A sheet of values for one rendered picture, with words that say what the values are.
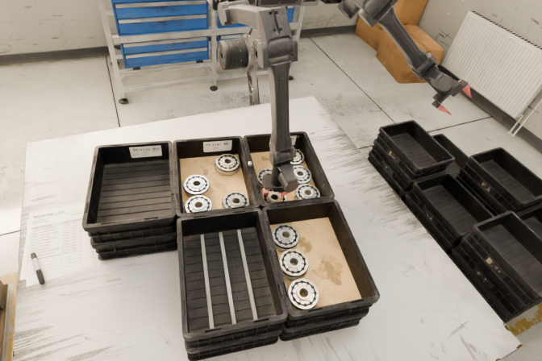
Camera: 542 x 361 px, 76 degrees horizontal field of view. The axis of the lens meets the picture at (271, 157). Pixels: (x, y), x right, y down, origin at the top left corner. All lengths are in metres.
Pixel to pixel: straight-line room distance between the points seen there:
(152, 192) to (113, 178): 0.18
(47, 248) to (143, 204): 0.38
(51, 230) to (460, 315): 1.61
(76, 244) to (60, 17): 2.75
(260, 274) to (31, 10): 3.28
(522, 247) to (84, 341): 2.05
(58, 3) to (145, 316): 3.11
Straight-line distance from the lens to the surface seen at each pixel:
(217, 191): 1.44
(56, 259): 1.54
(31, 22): 3.99
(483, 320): 1.64
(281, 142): 1.14
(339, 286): 1.29
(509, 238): 2.29
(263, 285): 1.24
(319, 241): 1.35
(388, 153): 2.35
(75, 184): 1.75
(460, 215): 2.39
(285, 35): 1.00
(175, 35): 3.09
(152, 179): 1.51
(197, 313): 1.20
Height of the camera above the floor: 1.94
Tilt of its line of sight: 44 degrees down
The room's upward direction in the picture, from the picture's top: 9 degrees clockwise
